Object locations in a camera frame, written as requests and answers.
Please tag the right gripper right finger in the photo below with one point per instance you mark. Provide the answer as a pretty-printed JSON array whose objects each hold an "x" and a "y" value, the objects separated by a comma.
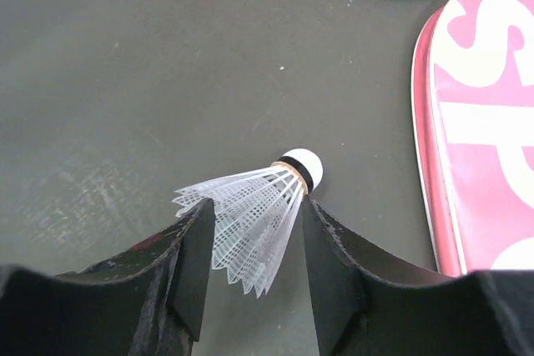
[{"x": 367, "y": 301}]

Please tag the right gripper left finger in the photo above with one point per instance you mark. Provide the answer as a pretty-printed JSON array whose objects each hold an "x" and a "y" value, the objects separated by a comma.
[{"x": 147, "y": 300}]

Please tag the white plastic shuttlecock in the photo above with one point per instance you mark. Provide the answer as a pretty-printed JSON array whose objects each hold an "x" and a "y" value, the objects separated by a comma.
[{"x": 255, "y": 213}]

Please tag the pink sport racket bag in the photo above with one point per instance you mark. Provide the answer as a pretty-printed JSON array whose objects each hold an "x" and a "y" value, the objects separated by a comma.
[{"x": 472, "y": 113}]

